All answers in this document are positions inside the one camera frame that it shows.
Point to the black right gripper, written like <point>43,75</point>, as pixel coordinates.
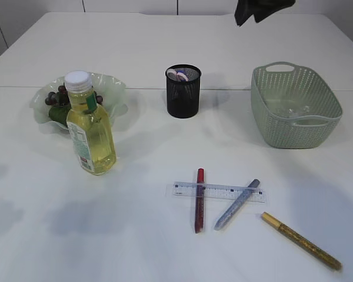
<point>259,9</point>

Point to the clear plastic sheet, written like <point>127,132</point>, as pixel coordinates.
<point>291,112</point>

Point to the pink small scissors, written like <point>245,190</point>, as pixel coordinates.
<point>171,73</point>

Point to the yellow tea drink bottle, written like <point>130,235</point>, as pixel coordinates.
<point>93,145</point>

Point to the purple grape bunch with leaf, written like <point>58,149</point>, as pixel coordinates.
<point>57,102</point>

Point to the blue scissors with sheath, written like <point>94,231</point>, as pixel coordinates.
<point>181,76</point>

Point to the green plastic woven basket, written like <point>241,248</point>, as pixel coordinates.
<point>299,86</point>

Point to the black mesh pen holder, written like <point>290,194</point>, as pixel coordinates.
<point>182,98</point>

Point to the green wavy glass plate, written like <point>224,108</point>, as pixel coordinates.
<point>110,88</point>

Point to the silver glitter pen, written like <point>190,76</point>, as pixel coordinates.
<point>236,205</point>

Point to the clear plastic ruler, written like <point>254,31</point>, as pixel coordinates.
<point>214,191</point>

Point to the red glitter pen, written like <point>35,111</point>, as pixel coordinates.
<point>199,202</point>

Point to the gold glitter pen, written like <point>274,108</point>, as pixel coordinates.
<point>302,242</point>

